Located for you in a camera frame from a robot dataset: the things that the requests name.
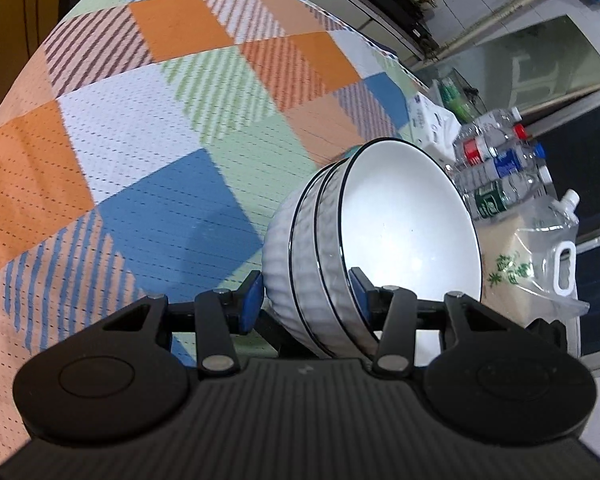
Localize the cream base cabinets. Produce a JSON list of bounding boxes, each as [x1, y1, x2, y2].
[[299, 0, 421, 69]]

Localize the clear white cap water bottle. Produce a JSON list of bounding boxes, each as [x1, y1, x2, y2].
[[459, 107, 524, 136]]

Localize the cream pipe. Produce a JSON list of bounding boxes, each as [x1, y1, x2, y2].
[[414, 0, 589, 61]]

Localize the green bottle in holder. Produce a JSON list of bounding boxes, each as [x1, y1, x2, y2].
[[437, 77, 476, 121]]

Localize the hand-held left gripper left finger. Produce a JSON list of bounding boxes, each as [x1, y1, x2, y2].
[[102, 270, 263, 379]]

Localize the black gas stove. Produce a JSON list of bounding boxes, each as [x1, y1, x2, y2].
[[324, 0, 436, 56]]

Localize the checkered patchwork tablecloth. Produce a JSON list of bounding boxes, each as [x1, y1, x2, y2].
[[0, 0, 432, 462]]

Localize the white tissue pack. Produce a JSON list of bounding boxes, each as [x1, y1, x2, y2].
[[405, 93, 461, 154]]

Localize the green label water bottle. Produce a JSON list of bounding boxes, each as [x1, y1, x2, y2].
[[467, 167, 551, 221]]

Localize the white ribbed bowl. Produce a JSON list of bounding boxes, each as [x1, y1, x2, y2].
[[261, 162, 341, 360], [287, 159, 369, 360], [314, 137, 484, 359]]

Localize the clear rice bag with spout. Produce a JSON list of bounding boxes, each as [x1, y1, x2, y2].
[[479, 188, 591, 319]]

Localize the blue label water bottle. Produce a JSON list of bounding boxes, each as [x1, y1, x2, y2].
[[454, 142, 546, 186]]

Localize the red label water bottle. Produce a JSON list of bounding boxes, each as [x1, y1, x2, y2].
[[452, 122, 527, 166]]

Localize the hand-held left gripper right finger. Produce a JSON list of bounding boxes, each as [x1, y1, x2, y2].
[[348, 266, 521, 379]]

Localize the yellow wooden door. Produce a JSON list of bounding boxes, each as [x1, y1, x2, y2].
[[0, 0, 74, 127]]

